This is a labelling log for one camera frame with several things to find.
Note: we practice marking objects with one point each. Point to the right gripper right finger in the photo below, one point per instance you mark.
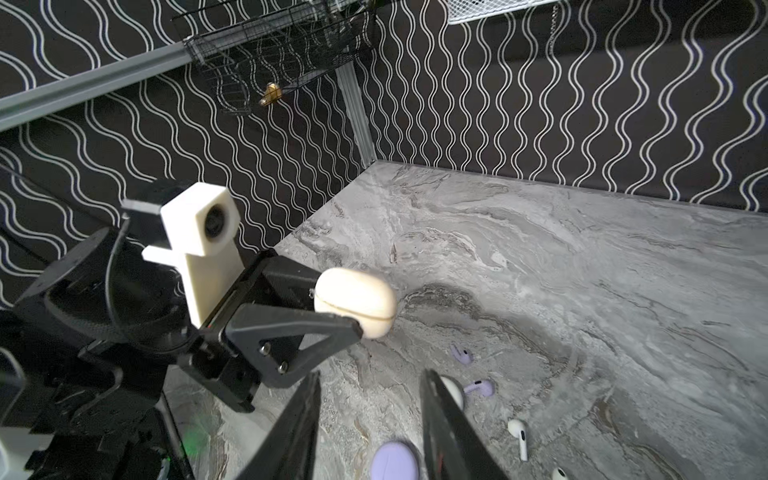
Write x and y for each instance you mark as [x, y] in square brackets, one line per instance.
[452, 449]

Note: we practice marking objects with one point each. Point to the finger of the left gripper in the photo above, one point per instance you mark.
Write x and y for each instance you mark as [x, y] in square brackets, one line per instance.
[284, 345]

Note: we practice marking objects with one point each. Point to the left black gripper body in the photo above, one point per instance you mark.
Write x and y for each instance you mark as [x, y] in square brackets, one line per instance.
[270, 279]

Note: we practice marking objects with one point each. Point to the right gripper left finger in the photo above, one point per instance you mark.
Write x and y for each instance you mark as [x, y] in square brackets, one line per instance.
[288, 451]

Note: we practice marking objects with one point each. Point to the purple round disc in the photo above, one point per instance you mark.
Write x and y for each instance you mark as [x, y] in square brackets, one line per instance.
[394, 460]

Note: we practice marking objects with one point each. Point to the white round disc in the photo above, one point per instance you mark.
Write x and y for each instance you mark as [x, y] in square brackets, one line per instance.
[455, 391]

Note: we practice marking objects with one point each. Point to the white wireless earbud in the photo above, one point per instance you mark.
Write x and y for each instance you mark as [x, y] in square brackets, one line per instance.
[518, 430]

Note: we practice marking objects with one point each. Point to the beige earbud charging case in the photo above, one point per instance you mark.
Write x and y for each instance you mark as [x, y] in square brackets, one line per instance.
[369, 300]

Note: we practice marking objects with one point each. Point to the beige wireless earbud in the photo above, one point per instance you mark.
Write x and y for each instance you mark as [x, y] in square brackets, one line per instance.
[558, 474]

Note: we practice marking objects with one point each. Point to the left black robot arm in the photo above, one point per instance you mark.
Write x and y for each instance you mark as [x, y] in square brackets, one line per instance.
[86, 350]

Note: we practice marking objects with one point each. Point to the purple earbud near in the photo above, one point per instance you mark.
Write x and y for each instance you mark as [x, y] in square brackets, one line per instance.
[483, 387]

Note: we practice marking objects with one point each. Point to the purple earbud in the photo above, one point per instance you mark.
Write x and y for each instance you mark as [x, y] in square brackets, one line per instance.
[483, 387]
[462, 355]

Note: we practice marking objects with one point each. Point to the purple earbud far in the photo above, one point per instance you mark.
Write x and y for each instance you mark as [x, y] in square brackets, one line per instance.
[462, 355]

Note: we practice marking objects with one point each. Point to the brass fitting in basket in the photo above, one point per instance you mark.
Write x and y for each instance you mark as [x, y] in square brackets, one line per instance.
[272, 93]

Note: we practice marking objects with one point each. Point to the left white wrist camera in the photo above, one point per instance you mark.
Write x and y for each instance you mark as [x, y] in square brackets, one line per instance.
[192, 230]

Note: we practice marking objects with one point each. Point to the black wire wall basket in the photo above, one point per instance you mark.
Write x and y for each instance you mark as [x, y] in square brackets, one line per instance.
[239, 47]

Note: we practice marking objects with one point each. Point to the white mesh wall basket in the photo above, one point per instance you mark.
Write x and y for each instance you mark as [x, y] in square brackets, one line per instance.
[463, 11]

